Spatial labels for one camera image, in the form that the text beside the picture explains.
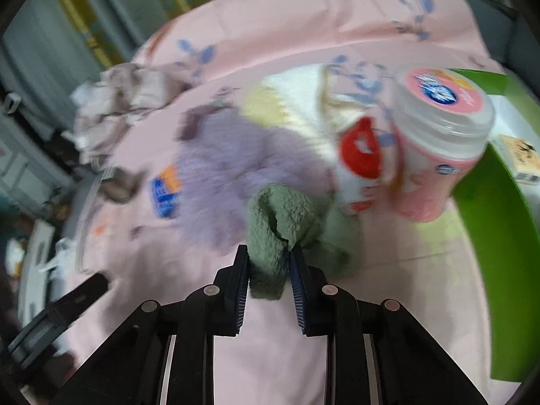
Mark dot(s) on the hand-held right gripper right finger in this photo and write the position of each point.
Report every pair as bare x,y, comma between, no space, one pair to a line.
297,291

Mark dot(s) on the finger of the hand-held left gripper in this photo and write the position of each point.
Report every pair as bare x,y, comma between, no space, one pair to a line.
82,299

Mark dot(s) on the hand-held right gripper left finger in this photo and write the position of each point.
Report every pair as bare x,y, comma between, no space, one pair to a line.
241,291

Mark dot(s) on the green fleece cloth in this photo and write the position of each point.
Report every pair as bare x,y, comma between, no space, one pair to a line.
274,236

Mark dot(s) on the purple fluffy cloth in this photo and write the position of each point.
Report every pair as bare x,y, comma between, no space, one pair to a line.
236,160

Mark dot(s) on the red and white cloth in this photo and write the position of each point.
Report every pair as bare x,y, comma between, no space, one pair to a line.
358,152

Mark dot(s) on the green box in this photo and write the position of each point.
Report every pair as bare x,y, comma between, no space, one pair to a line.
485,202

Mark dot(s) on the beige cloth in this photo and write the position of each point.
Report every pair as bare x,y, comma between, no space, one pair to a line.
118,93

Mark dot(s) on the small brown cloth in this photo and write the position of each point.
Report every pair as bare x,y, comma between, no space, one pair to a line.
118,185

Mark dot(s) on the blue and orange packet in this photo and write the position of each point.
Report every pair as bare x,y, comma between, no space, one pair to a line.
166,192

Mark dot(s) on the white and yellow knitted hat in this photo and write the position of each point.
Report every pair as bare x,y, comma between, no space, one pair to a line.
295,93

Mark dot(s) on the pink canister with white lid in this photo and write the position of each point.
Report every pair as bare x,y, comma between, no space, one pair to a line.
434,135

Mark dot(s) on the small beige block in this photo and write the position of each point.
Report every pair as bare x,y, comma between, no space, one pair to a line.
521,156

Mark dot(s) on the pink floral sheet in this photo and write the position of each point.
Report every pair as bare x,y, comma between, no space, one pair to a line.
295,29

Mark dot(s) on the grey and yellow curtain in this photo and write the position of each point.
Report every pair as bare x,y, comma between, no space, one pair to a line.
105,0

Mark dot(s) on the grey sofa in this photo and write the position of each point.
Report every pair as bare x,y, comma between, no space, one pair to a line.
502,29

